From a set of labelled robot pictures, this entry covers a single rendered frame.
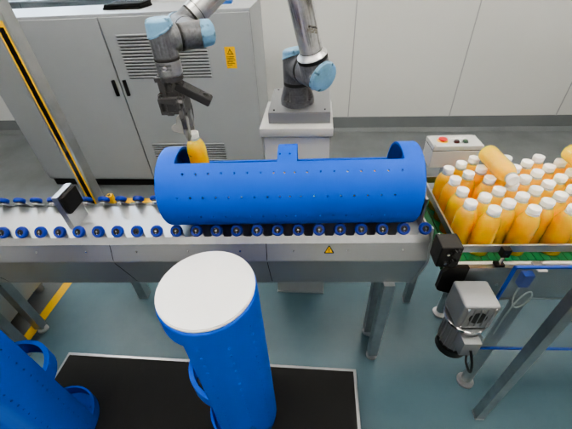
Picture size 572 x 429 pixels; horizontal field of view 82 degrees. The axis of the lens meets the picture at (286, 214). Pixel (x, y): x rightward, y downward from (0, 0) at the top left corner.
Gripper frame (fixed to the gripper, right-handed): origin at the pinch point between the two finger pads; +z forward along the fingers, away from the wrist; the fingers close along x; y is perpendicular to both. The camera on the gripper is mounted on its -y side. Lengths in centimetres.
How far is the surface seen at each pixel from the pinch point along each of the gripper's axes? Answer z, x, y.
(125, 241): 34.4, 17.6, 28.8
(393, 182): 9, 18, -67
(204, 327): 22, 60, -14
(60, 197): 19, 10, 51
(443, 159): 22, -18, -97
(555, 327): 47, 44, -118
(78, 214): 31, 6, 52
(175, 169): 5.6, 13.7, 3.2
